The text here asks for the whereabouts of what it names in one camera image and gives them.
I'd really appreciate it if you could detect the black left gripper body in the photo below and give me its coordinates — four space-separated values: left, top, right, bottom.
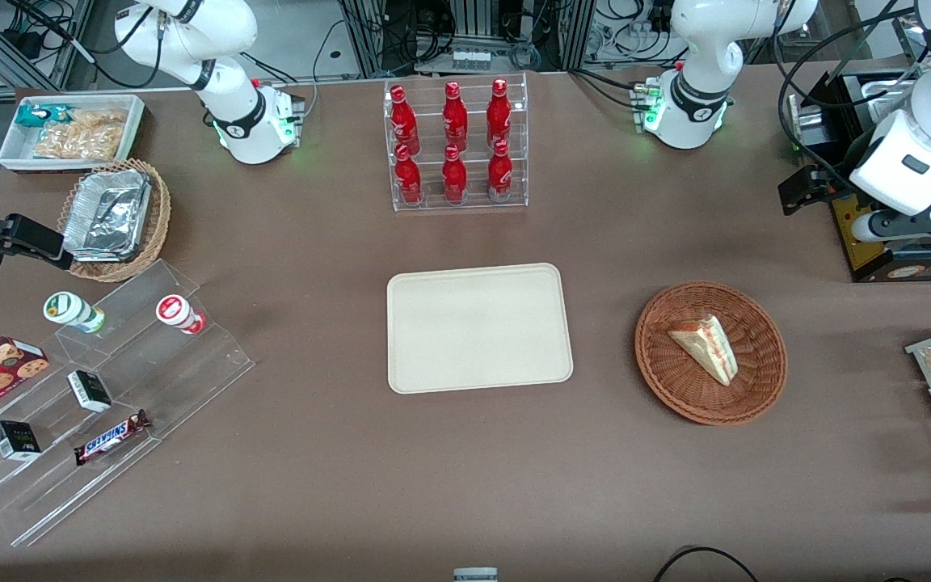
825 164 860 205

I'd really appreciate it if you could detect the triangle sandwich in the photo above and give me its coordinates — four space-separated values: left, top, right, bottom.
668 314 739 387

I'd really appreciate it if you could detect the silver foil tray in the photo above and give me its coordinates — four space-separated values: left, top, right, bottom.
62 169 153 263

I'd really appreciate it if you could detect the light oval wicker basket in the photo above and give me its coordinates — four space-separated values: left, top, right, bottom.
57 158 172 283

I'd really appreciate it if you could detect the brown round wicker basket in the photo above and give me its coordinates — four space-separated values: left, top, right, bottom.
634 280 789 427

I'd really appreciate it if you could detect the beige plastic tray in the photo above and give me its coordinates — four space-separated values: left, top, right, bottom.
386 263 575 395

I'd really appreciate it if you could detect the green lid yogurt cup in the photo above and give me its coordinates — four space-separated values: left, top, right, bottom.
43 291 107 335

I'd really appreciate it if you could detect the black yellow appliance box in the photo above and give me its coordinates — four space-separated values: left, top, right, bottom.
787 69 931 283

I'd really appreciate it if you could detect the white rectangular bin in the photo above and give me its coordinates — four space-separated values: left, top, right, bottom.
0 94 146 173

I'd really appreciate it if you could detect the clear bag of chips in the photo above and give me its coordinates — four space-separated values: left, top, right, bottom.
32 110 128 161

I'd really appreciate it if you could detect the green snack packet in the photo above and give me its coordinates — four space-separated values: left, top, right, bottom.
15 104 72 129

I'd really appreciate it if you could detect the red lid yogurt cup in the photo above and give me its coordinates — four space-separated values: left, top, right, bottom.
155 294 207 336

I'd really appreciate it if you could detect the small black white box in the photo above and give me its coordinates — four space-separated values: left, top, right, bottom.
0 420 43 462
66 369 113 414

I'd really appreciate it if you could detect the clear acrylic tiered stand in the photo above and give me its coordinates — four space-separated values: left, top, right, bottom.
0 258 257 549

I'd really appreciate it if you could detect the Snickers chocolate bar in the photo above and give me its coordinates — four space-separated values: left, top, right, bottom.
74 409 152 466

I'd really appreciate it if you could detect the red drink bottle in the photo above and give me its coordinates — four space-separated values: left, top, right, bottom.
487 139 515 203
443 81 470 153
394 144 424 206
441 144 469 205
390 85 421 156
487 78 513 149

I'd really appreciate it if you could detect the clear acrylic bottle rack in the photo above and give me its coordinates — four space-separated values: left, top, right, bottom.
383 72 530 213

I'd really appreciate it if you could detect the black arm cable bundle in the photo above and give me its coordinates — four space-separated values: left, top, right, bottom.
773 0 931 192

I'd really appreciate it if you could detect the black cable loop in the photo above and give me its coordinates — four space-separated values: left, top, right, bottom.
652 546 760 582

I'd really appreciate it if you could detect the aluminium frame with cables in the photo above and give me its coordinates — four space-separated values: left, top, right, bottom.
336 0 600 75

